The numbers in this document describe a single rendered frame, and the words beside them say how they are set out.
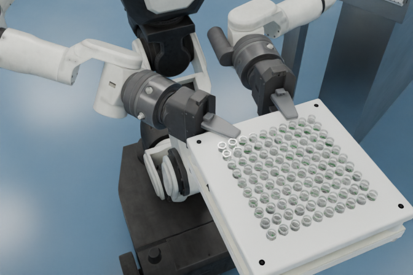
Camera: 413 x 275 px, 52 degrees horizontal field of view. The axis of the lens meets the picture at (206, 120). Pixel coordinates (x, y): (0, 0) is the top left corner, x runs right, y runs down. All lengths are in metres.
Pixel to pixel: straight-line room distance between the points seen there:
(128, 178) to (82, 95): 0.78
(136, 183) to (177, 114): 1.06
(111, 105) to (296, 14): 0.44
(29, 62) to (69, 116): 1.51
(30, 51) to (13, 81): 1.82
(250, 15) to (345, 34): 0.88
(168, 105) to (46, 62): 0.23
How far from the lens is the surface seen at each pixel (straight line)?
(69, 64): 0.78
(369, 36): 1.66
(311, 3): 0.98
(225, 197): 0.60
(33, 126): 2.30
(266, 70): 0.73
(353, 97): 1.83
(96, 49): 0.76
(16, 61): 0.80
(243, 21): 0.85
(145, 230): 1.61
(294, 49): 1.58
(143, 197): 1.68
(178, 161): 1.16
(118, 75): 0.76
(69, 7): 3.15
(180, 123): 0.70
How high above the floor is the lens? 1.55
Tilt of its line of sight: 46 degrees down
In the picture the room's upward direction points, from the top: straight up
